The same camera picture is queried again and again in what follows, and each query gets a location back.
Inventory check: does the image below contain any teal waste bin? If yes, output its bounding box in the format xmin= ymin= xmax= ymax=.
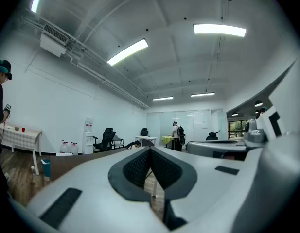
xmin=40 ymin=159 xmax=52 ymax=180

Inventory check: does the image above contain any white table with checked cloth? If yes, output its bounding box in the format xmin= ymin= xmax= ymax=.
xmin=0 ymin=122 xmax=43 ymax=176

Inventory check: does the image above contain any white ceiling air conditioner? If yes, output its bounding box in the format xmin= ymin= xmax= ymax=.
xmin=39 ymin=24 xmax=70 ymax=58

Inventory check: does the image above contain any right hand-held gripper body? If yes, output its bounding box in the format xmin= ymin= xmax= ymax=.
xmin=243 ymin=104 xmax=290 ymax=148

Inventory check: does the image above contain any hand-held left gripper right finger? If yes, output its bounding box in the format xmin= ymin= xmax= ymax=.
xmin=149 ymin=146 xmax=265 ymax=233

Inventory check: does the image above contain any water jug with red label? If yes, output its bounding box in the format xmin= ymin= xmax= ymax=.
xmin=84 ymin=117 xmax=94 ymax=133

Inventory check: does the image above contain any grey chair with black frame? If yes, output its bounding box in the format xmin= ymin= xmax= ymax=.
xmin=112 ymin=134 xmax=125 ymax=149

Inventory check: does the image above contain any white water dispenser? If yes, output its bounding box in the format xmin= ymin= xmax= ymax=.
xmin=82 ymin=131 xmax=94 ymax=155

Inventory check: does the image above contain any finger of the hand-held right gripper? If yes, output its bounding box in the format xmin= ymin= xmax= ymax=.
xmin=186 ymin=139 xmax=248 ymax=160

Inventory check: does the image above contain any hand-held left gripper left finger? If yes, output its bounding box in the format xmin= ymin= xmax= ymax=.
xmin=25 ymin=146 xmax=170 ymax=233

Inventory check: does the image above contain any white desk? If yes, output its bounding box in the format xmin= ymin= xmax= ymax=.
xmin=134 ymin=135 xmax=157 ymax=147

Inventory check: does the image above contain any table with yellow-green cloth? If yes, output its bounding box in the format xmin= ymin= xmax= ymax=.
xmin=161 ymin=135 xmax=175 ymax=149

